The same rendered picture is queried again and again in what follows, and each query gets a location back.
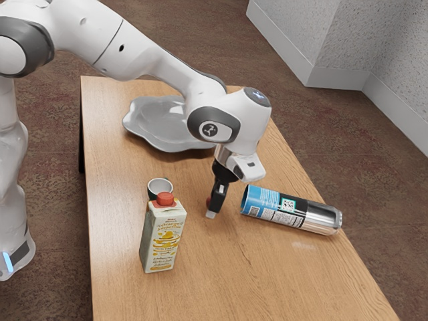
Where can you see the blue and silver can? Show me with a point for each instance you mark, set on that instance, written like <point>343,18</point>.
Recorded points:
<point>287,210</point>

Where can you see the grey wavy-edged plate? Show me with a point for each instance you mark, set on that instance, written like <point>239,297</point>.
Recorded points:
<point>152,118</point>

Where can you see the cream juice carton, red cap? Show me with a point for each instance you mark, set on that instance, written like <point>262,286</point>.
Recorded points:
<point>163,234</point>

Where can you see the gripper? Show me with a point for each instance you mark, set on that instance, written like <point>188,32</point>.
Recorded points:
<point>223,173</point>

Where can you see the small red fruit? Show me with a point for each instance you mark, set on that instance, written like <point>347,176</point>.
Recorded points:
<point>208,201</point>

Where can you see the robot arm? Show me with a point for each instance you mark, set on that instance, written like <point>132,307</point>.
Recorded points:
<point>140,57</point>

